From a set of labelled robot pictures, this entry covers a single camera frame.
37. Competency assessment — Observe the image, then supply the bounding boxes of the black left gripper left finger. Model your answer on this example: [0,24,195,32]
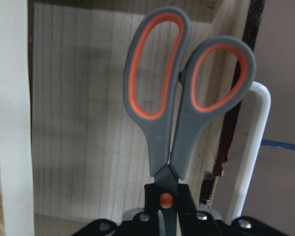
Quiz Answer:
[144,183,162,236]

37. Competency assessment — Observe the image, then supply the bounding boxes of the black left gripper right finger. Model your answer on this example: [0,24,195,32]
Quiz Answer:
[177,184,197,236]

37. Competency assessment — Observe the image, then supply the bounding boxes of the grey orange scissors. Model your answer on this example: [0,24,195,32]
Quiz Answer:
[123,6,256,236]

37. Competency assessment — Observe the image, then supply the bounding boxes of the white drawer handle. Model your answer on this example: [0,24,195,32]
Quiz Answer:
[226,82,271,223]

